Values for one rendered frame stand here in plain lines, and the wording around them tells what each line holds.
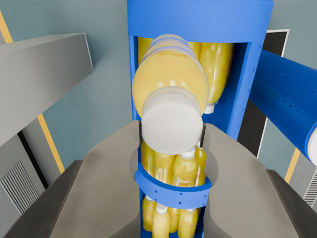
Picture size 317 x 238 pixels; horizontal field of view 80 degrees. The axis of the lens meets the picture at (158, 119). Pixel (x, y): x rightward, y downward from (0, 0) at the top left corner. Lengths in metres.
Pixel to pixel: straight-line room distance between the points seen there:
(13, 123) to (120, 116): 1.05
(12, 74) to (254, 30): 0.86
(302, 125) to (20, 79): 1.09
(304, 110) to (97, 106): 1.52
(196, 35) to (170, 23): 0.05
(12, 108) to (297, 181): 2.61
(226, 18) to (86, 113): 1.69
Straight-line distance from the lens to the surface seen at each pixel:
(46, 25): 1.79
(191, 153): 0.51
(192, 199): 0.52
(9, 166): 2.20
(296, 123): 0.83
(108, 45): 1.63
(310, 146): 0.80
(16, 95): 0.97
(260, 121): 1.80
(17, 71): 0.99
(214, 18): 0.33
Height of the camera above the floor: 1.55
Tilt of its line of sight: 61 degrees down
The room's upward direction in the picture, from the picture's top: 176 degrees counter-clockwise
